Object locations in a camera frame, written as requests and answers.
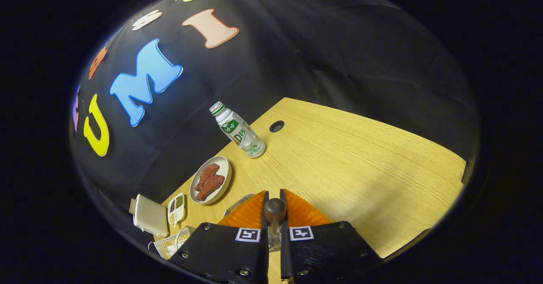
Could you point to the white green label bottle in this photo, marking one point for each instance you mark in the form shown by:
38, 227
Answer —
237, 131

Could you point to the white toaster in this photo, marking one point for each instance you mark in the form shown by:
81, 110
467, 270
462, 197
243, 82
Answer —
150, 216

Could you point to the white divided bean tray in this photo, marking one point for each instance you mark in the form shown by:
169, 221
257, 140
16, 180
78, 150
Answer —
177, 210

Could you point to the red meat piece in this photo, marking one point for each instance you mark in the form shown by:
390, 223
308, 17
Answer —
207, 176
211, 187

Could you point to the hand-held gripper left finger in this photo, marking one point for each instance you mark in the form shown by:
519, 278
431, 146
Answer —
264, 263

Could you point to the beige round plate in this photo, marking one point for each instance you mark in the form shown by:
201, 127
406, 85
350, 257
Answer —
225, 171

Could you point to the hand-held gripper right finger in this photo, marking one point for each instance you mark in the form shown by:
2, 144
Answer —
285, 263

